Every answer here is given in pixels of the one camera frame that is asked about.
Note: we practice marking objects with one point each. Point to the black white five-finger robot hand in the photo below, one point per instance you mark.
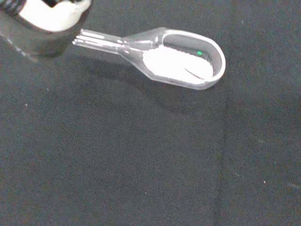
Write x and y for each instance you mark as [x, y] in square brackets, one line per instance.
[47, 16]

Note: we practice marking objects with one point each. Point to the black bench cloth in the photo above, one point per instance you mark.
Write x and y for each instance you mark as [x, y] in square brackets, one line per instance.
[141, 153]

